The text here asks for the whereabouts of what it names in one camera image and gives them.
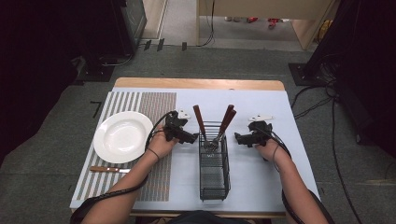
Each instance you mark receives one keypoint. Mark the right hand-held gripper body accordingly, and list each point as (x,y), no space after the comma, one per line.
(260,130)

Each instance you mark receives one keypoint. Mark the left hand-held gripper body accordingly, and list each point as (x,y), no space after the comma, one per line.
(173,126)

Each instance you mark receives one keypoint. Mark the person's right hand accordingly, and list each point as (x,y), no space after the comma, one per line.
(267,150)

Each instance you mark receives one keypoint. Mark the person's left hand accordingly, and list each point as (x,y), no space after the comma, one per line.
(162,144)

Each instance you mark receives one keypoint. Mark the striped woven placemat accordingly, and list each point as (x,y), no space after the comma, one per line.
(157,102)

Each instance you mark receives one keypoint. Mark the black wrist band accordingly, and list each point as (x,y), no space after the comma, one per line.
(274,157)
(154,153)

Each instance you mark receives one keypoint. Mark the white table cover sheet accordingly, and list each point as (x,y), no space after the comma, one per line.
(255,174)

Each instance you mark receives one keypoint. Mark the white round plate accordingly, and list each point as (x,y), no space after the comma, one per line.
(123,137)

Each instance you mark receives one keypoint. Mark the person's dark clothing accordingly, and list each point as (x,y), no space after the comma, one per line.
(208,217)

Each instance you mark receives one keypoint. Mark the black stand base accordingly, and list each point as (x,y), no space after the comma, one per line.
(95,73)

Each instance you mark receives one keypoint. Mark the black cabinet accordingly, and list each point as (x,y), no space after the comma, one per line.
(130,25)

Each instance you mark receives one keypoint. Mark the black stand with curtain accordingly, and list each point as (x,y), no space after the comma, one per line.
(330,40)

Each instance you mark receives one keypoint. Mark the light wooden desk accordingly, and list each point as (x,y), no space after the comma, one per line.
(267,12)

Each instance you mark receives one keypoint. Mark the black curtain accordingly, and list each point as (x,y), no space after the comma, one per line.
(37,62)

